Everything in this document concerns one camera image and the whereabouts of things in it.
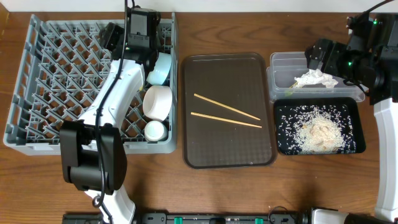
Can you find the white paper napkin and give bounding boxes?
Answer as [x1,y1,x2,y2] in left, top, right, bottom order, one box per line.
[292,69,338,88]

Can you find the light blue bowl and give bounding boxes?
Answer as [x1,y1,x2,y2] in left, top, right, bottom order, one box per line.
[146,52,172,85]

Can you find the yellow green snack wrapper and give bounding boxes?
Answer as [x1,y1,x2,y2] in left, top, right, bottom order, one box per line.
[285,82,297,96]

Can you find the white pink bowl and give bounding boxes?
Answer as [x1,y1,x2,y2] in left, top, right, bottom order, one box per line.
[143,86,172,121]

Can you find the rice food scraps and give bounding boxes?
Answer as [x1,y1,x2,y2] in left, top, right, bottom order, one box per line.
[275,105,356,155]

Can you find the wooden chopstick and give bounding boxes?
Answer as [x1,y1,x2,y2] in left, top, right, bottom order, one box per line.
[190,112,262,128]
[193,93,261,120]

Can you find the small white cup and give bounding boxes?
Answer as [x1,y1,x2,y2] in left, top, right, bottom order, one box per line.
[144,121,168,142]

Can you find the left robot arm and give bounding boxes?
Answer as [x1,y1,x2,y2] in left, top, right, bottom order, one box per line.
[59,5,161,223]

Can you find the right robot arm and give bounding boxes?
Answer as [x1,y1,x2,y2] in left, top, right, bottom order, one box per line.
[305,12,397,223]

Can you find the clear plastic waste bin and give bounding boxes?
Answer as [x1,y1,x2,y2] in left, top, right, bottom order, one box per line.
[267,52,366,102]

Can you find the black waste tray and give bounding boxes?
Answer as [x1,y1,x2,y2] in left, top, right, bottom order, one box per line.
[273,97,366,156]

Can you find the grey plastic dishwasher rack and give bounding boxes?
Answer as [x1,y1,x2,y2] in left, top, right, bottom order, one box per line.
[3,12,178,156]

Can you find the dark brown serving tray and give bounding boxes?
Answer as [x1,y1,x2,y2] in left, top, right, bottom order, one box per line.
[181,53,277,169]

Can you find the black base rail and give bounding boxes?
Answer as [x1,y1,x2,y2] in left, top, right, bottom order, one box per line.
[62,207,398,224]

